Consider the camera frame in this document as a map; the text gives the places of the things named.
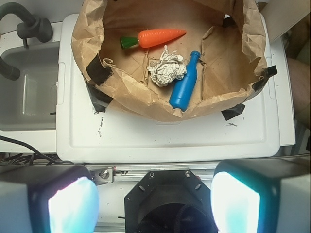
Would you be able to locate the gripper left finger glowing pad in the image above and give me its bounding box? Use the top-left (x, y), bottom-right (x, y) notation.
top-left (0, 165), bottom-right (99, 233)

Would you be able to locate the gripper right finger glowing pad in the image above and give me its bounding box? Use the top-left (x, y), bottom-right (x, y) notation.
top-left (211, 159), bottom-right (311, 233)

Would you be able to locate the white paper ball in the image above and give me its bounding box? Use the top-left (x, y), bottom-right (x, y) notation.
top-left (147, 45), bottom-right (188, 87)

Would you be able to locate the blue toy bottle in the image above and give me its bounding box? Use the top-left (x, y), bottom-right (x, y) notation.
top-left (169, 51), bottom-right (201, 112)

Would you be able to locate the brown paper bag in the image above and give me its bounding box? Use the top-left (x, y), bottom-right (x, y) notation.
top-left (71, 0), bottom-right (270, 122)

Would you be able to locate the grey toy faucet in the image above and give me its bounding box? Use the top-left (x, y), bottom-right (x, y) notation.
top-left (0, 2), bottom-right (53, 81)

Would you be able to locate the orange toy carrot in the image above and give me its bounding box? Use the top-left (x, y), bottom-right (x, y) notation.
top-left (120, 29), bottom-right (187, 49)

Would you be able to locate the black cable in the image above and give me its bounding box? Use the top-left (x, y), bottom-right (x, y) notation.
top-left (0, 135), bottom-right (73, 166)

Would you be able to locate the aluminium rail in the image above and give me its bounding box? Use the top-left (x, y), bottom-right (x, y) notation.
top-left (84, 161), bottom-right (219, 185)

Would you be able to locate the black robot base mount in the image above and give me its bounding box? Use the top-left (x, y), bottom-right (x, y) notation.
top-left (124, 170), bottom-right (218, 233)

